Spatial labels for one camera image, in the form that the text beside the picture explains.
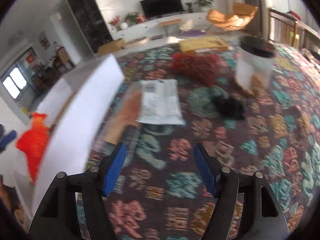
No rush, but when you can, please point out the orange fish plush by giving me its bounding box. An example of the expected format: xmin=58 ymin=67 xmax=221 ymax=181
xmin=16 ymin=112 xmax=50 ymax=184

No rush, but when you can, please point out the white snack packet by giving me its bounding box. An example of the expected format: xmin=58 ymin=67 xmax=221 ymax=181
xmin=137 ymin=79 xmax=185 ymax=125

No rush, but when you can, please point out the red mesh pouch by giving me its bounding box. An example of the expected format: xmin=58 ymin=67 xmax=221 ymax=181
xmin=171 ymin=53 xmax=219 ymax=87

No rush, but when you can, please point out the white cardboard box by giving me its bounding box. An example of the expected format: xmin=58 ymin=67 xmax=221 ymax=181
xmin=12 ymin=53 xmax=126 ymax=215

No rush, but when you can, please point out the colourful woven tablecloth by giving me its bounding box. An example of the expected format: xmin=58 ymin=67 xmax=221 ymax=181
xmin=104 ymin=44 xmax=319 ymax=239

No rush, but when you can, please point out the black hair claw clip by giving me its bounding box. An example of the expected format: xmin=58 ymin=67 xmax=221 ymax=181
xmin=211 ymin=95 xmax=245 ymax=120

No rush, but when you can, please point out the phone case package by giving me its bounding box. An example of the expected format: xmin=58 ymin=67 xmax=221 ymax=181
xmin=92 ymin=81 xmax=142 ymax=154

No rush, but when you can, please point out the clear jar black lid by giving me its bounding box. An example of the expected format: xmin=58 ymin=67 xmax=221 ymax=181
xmin=235 ymin=36 xmax=276 ymax=90

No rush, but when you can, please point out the brown cardboard box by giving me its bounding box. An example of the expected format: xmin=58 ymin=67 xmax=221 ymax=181
xmin=98 ymin=38 xmax=125 ymax=56

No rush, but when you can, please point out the red flower vase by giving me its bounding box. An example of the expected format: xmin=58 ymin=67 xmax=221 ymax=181
xmin=108 ymin=16 xmax=120 ymax=30

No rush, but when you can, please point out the dark display cabinet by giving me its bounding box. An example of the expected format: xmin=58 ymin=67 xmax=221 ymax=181
xmin=67 ymin=0 xmax=113 ymax=54

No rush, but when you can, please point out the leafy plant red pot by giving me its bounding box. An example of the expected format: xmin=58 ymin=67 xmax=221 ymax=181
xmin=124 ymin=12 xmax=146 ymax=26

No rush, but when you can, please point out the yellow flat gift box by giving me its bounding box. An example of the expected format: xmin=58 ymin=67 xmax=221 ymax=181
xmin=179 ymin=36 xmax=229 ymax=53

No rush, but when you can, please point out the small wooden bench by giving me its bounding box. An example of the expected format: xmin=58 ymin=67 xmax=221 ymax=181
xmin=158 ymin=19 xmax=182 ymax=37

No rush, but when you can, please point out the purple round mat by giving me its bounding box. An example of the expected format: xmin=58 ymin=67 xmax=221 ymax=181
xmin=181 ymin=29 xmax=206 ymax=37

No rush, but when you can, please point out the orange rocking lounge chair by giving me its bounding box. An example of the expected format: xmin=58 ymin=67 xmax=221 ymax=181
xmin=206 ymin=2 xmax=258 ymax=31

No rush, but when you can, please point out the black flat television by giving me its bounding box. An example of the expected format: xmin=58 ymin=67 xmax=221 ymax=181
xmin=140 ymin=0 xmax=184 ymax=20

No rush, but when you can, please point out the small potted plant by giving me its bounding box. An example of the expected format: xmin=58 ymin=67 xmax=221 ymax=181
xmin=185 ymin=2 xmax=194 ymax=14

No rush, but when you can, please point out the green potted plant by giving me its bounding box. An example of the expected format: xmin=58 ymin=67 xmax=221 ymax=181
xmin=194 ymin=0 xmax=214 ymax=12

